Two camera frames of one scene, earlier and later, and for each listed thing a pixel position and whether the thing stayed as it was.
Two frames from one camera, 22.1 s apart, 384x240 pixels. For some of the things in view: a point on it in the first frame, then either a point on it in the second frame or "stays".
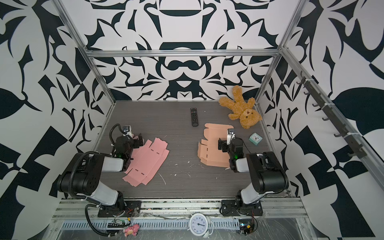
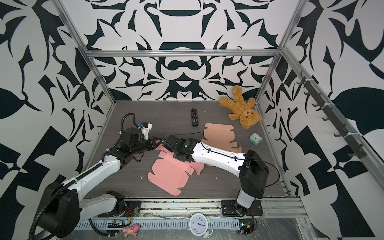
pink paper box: x=146 y=159 to x=170 y=172
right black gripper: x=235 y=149 to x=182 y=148
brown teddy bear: x=242 y=109 stays
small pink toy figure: x=133 y=230 stays
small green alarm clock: x=255 y=139 stays
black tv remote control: x=194 y=118 stays
